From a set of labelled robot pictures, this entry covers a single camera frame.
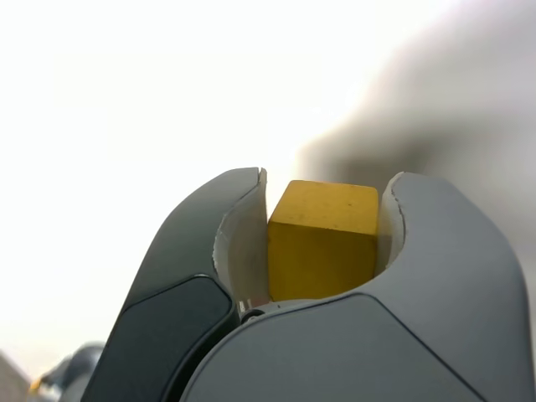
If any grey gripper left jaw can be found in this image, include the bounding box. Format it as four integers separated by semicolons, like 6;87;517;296
81;166;271;402

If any yellow cube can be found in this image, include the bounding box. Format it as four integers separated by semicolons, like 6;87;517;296
266;179;380;302

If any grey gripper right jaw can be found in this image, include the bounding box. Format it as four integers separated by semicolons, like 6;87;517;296
179;169;527;402

